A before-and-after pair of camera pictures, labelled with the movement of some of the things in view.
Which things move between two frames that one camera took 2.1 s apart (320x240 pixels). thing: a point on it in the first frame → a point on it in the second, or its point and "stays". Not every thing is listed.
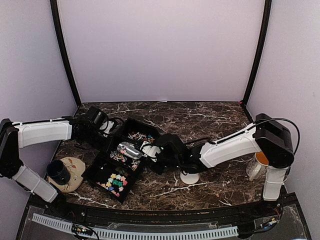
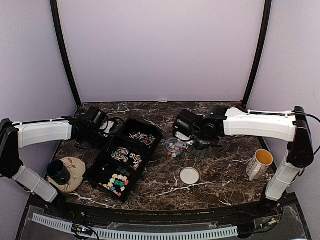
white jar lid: (190, 178) stays
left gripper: (107, 146) stays
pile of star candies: (116, 181) stays
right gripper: (158, 169) → (201, 153)
